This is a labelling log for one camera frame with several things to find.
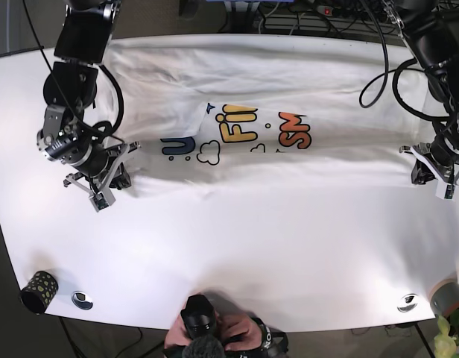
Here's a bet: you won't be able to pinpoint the white colourful-text T-shirt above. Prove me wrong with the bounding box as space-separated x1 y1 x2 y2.
104 35 434 198

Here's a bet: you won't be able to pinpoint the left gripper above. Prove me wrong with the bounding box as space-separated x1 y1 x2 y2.
399 136 459 185

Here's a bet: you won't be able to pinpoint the camera strap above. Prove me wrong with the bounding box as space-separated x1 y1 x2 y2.
251 316 290 358

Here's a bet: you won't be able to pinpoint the right silver table grommet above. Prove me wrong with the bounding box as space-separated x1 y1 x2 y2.
396 293 419 313

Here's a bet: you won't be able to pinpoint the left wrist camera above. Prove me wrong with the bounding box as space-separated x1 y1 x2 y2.
435 180 457 200

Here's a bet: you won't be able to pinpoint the photographer right hand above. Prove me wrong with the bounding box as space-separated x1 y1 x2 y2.
164 316 188 349

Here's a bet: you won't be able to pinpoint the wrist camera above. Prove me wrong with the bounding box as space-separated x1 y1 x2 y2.
89 189 115 213
435 180 457 200

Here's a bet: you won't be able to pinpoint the black photo camera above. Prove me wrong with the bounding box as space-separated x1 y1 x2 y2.
163 294 220 358

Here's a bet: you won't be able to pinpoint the tangled black cables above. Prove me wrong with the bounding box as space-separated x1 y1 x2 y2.
251 0 402 38

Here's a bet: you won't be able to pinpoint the photographer left hand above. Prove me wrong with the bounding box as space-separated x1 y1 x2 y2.
219 313 262 351

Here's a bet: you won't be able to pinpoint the fuzzy grey microphone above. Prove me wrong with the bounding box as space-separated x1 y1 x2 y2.
182 336 226 358

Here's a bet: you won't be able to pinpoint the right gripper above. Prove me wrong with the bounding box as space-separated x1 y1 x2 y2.
62 140 140 194

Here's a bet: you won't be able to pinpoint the black gold-spotted cup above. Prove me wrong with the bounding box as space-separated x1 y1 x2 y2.
19 271 59 315

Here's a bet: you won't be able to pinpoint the grey plant pot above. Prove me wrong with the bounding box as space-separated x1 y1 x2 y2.
428 278 459 318

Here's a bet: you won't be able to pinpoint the left silver table grommet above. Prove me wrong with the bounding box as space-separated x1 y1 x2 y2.
71 291 93 310

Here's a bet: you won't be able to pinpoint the power strip red switch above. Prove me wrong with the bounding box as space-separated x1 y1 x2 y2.
314 4 361 18

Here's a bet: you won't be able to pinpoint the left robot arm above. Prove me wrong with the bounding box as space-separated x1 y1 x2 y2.
382 1 459 191

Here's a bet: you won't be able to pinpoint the silver table grommet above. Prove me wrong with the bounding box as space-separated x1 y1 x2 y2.
396 293 419 313
71 291 93 310

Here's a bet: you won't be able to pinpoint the green potted plant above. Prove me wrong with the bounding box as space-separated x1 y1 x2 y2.
434 309 459 358

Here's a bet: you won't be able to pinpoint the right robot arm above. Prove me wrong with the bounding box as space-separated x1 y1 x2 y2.
37 1 139 210

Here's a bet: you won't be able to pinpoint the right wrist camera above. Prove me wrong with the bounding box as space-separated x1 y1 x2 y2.
89 189 115 213

